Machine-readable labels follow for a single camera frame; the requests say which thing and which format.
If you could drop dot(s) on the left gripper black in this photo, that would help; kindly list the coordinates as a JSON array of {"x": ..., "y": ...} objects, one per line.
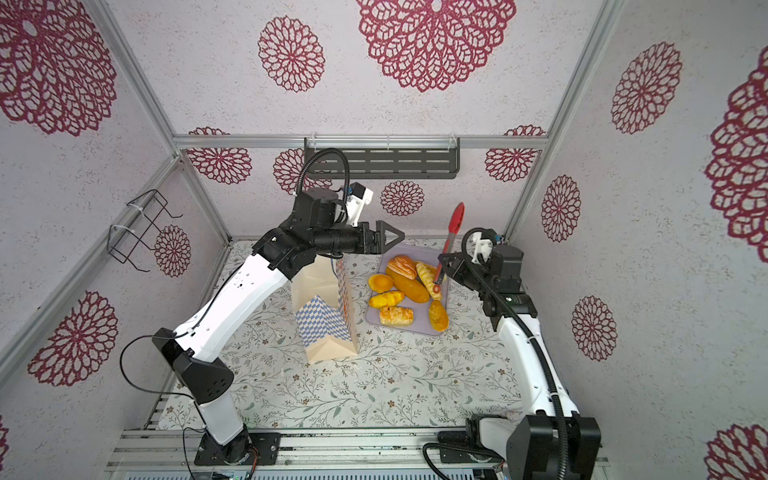
[{"x": 370, "y": 247}]

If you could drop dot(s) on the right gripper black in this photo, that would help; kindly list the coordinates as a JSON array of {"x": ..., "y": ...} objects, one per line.
[{"x": 459, "y": 270}]

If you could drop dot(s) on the yellow corn-like bread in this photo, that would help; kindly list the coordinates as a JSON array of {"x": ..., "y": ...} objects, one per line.
[{"x": 428, "y": 276}]

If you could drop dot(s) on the red metal kitchen tongs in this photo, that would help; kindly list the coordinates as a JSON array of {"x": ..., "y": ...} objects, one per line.
[{"x": 453, "y": 229}]

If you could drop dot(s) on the small oval orange bread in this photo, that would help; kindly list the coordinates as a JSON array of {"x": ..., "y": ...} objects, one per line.
[{"x": 438, "y": 317}]

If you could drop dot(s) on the blue checkered paper bag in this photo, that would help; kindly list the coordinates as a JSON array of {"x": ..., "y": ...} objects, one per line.
[{"x": 324, "y": 312}]

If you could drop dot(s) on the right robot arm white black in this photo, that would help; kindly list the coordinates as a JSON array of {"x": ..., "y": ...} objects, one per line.
[{"x": 553, "y": 440}]

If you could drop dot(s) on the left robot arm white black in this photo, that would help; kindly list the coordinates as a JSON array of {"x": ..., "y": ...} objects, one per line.
[{"x": 192, "y": 349}]

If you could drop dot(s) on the glazed striped bun bread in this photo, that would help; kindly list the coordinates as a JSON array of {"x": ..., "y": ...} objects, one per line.
[{"x": 403, "y": 266}]

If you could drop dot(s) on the round orange tart bread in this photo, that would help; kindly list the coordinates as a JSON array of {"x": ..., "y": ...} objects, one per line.
[{"x": 380, "y": 283}]

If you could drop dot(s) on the yellow twisted bread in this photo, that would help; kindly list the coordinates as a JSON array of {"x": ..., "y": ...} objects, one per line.
[{"x": 386, "y": 299}]

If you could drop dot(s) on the glazed pastry bread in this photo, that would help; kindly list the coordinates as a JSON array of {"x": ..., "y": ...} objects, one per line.
[{"x": 396, "y": 316}]

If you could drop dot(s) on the lavender plastic tray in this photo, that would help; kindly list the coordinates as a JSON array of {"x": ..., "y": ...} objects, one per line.
[{"x": 421, "y": 323}]

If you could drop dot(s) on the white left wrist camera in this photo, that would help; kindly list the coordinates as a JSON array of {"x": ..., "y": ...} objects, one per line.
[{"x": 359, "y": 197}]

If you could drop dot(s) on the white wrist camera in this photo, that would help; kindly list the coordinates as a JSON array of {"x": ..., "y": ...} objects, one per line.
[
  {"x": 359, "y": 197},
  {"x": 482, "y": 244}
]

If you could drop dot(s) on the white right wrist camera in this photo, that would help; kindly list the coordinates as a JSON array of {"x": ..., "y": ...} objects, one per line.
[{"x": 482, "y": 244}]

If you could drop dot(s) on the dark grey wall shelf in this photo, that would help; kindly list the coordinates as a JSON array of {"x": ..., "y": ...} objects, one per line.
[{"x": 390, "y": 163}]

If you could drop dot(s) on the black wire wall rack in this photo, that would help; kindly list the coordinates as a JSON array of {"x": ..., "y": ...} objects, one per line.
[{"x": 123, "y": 239}]

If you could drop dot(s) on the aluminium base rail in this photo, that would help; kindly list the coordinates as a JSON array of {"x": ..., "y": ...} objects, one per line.
[{"x": 376, "y": 453}]

